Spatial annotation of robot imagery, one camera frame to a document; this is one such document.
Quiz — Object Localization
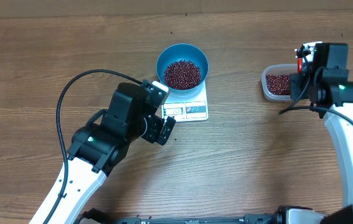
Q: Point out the orange scoop with blue handle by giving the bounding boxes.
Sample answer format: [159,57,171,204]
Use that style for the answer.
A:
[297,58,303,73]

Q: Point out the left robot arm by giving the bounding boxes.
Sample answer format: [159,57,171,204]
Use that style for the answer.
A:
[31,80,176,223]

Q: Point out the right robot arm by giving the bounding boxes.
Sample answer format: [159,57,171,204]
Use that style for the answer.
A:
[272,42,353,223]

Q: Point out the white digital kitchen scale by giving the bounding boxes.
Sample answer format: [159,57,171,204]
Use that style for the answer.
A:
[161,82,209,123]

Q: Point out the red beans in bowl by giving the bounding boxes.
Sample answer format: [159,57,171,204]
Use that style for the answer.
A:
[164,60,201,90]

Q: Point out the blue metal bowl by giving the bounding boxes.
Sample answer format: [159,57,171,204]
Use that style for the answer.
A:
[156,44,209,90]

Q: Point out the clear plastic container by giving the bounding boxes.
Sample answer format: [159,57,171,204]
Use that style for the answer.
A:
[261,63,297,102]

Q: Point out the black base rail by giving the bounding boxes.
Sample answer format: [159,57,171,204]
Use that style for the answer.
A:
[76,205,331,224]

